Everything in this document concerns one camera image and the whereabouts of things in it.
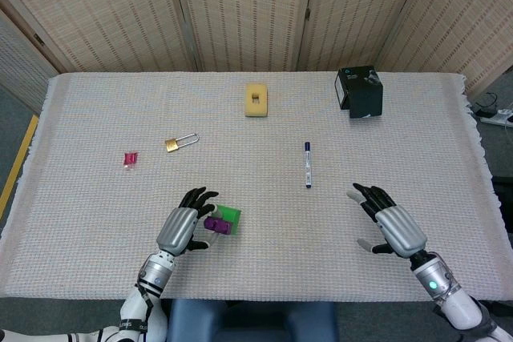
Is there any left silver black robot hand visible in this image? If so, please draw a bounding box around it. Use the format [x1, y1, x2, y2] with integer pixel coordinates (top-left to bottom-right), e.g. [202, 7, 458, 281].
[156, 187, 220, 257]

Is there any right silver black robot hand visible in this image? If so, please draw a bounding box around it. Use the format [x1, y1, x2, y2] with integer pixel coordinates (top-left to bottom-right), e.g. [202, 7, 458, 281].
[345, 183, 428, 260]

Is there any purple part of toy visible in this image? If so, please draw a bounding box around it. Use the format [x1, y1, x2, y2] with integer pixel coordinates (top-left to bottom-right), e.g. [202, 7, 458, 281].
[204, 216, 234, 235]

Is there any green part of toy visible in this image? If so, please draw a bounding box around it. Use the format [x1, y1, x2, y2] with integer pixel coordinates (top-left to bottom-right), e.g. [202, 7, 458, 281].
[212, 204, 243, 235]

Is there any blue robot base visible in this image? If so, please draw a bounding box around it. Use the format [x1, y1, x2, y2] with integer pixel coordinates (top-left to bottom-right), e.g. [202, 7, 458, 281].
[166, 298, 338, 342]

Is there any brass long-shackle padlock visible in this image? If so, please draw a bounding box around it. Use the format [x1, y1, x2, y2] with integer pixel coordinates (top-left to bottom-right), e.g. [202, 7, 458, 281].
[164, 132, 200, 155]

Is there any blue white marker pen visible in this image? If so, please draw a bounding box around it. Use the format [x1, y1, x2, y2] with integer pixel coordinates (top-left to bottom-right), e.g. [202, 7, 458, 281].
[303, 141, 313, 189]

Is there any woven beige tablecloth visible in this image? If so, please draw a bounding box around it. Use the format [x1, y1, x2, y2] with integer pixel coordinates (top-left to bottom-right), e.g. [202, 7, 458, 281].
[0, 70, 513, 303]

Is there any black cardboard box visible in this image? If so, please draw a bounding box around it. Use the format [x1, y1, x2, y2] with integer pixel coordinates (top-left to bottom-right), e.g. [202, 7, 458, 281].
[335, 65, 385, 119]

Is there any yellow sponge block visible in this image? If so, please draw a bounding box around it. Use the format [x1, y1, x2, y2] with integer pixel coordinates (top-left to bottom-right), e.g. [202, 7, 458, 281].
[244, 82, 269, 119]

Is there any white power strip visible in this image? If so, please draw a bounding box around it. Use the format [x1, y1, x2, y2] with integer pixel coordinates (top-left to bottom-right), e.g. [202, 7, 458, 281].
[479, 107, 513, 126]

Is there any bamboo folding screen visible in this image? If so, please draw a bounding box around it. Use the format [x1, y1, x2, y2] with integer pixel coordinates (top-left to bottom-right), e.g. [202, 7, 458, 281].
[0, 0, 513, 115]

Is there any black power adapter with cable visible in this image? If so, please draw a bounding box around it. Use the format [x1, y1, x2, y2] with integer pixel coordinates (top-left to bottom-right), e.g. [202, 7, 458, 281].
[472, 92, 499, 115]

